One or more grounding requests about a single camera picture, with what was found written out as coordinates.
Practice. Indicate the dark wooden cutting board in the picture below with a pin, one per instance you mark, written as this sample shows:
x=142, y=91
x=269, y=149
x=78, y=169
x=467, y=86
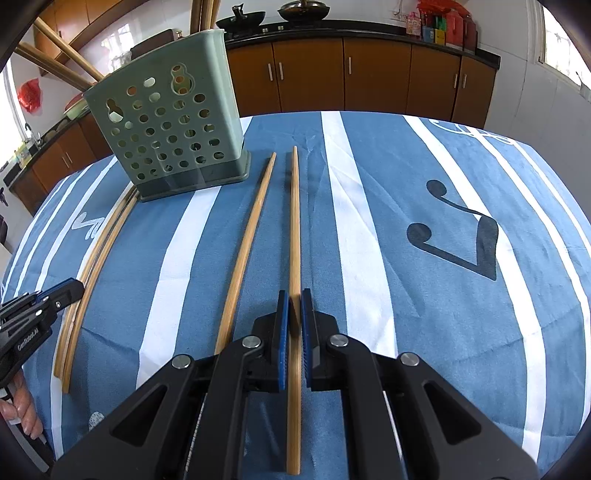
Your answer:
x=154, y=42

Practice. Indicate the bamboo chopstick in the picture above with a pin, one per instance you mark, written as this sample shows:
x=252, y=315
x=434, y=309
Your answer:
x=67, y=371
x=295, y=357
x=203, y=15
x=87, y=266
x=51, y=66
x=67, y=49
x=225, y=328

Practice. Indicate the green perforated utensil holder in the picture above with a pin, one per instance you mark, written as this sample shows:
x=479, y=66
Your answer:
x=171, y=118

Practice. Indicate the red condiment bottles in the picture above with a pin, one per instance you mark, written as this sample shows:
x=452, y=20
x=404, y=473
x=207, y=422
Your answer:
x=461, y=31

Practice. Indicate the lower wooden base cabinets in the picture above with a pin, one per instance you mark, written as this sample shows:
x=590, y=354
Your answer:
x=351, y=74

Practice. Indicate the red bag over condiments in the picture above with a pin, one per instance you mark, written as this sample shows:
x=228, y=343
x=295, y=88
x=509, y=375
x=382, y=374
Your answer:
x=440, y=7

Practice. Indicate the lidded dark wok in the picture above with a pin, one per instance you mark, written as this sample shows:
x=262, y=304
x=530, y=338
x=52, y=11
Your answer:
x=304, y=11

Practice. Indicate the right window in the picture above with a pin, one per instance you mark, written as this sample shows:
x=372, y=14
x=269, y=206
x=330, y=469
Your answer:
x=561, y=54

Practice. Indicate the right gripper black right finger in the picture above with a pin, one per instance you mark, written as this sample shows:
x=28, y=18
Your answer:
x=402, y=419

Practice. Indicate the red plastic bag on wall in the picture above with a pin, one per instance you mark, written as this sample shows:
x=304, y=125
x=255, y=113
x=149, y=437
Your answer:
x=29, y=95

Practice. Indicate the upper wooden wall cabinets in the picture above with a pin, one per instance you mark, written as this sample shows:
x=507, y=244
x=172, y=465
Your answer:
x=77, y=22

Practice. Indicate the person's left hand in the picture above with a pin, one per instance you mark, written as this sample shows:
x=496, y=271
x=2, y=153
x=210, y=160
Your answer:
x=22, y=408

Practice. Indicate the black wok with handle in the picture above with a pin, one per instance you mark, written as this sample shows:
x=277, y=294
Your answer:
x=241, y=22

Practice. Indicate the green basin with red lid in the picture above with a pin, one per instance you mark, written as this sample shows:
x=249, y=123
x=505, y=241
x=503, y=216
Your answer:
x=75, y=107

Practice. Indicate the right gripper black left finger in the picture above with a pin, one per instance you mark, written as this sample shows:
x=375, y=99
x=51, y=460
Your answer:
x=187, y=421

